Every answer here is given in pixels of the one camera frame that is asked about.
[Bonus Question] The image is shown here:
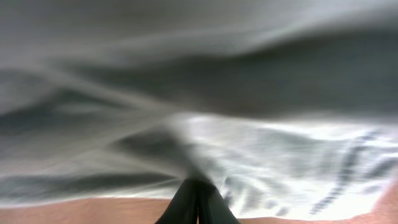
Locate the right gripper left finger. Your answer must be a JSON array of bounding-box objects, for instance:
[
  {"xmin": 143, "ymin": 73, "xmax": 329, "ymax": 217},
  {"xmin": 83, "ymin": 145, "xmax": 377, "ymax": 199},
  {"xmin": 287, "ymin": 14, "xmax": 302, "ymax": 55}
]
[{"xmin": 155, "ymin": 179, "xmax": 198, "ymax": 224}]

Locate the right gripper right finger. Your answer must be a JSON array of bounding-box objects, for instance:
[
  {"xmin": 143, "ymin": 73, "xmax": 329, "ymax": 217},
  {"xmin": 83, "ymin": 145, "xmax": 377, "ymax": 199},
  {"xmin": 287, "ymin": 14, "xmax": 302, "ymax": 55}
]
[{"xmin": 197, "ymin": 181, "xmax": 240, "ymax": 224}]

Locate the light blue t-shirt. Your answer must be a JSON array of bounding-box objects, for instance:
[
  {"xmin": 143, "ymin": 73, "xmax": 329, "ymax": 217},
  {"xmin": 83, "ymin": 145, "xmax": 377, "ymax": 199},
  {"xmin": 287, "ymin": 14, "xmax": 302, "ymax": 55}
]
[{"xmin": 1, "ymin": 0, "xmax": 397, "ymax": 220}]

